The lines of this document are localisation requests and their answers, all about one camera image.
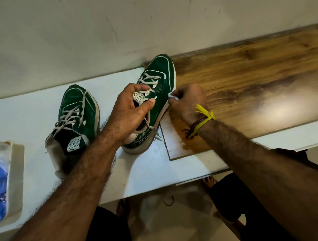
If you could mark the yellow thread wristband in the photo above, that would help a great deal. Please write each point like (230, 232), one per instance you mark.
(206, 115)

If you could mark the black loop band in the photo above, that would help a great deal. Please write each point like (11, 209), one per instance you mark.
(165, 203)

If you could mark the person's right hand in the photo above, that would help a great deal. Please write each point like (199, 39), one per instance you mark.
(187, 104)

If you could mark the black shorts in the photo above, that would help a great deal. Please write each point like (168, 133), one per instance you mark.
(238, 198)

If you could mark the white shoelace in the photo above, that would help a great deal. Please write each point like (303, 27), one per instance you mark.
(147, 84)
(70, 116)

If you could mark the person's foot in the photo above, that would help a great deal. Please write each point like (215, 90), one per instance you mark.
(209, 181)
(123, 207)

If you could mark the person's left hand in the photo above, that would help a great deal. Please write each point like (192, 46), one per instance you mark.
(124, 114)

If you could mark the white wet wipe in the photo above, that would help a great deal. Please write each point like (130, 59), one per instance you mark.
(172, 96)

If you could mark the beige plastic tray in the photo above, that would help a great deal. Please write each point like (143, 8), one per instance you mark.
(16, 178)

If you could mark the brown wooden board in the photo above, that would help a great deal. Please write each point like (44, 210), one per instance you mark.
(248, 82)

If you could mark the green sneaker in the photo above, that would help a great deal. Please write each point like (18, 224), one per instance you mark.
(79, 99)
(162, 67)

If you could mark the blue wet wipe packet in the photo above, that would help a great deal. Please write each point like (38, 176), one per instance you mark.
(3, 178)

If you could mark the person's right foot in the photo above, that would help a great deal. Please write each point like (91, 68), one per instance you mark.
(209, 181)

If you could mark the person's left foot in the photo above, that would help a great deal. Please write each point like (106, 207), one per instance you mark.
(123, 207)

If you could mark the person's left forearm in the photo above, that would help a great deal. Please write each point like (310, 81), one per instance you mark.
(69, 193)

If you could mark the person's right forearm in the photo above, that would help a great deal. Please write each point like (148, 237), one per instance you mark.
(263, 178)

